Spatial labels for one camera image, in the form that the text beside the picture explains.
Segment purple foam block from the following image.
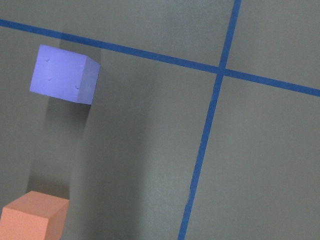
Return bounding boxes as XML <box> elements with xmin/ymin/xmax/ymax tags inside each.
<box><xmin>29</xmin><ymin>44</ymin><xmax>101</xmax><ymax>105</ymax></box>

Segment orange foam block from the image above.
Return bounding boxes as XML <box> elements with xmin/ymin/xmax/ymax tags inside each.
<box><xmin>0</xmin><ymin>191</ymin><xmax>70</xmax><ymax>240</ymax></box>

